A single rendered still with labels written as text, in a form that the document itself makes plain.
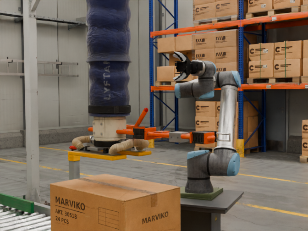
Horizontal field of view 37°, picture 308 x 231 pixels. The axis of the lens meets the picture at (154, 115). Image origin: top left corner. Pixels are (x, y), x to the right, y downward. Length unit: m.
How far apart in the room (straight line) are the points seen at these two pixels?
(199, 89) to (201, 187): 0.69
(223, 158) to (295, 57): 6.91
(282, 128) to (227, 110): 8.16
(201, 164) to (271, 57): 7.13
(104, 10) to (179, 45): 9.02
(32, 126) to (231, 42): 5.73
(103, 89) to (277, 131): 9.14
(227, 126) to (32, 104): 3.41
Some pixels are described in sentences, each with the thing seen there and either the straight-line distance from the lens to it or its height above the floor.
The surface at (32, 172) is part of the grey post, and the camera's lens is 6.00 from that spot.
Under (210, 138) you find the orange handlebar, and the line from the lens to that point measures 2.00.
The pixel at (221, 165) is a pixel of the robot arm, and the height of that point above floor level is 0.97.
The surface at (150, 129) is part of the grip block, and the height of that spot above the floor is 1.26.
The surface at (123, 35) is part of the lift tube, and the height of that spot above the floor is 1.73.
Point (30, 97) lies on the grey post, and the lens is 5.92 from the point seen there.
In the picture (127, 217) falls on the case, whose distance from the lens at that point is 2.15.
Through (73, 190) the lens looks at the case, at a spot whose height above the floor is 0.93.
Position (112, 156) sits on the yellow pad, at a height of 1.13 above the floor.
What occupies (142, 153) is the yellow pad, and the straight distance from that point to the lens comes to 2.38.
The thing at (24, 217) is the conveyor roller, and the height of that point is 0.54.
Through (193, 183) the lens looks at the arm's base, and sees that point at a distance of 2.99.
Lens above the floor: 1.44
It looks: 3 degrees down
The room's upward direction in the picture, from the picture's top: straight up
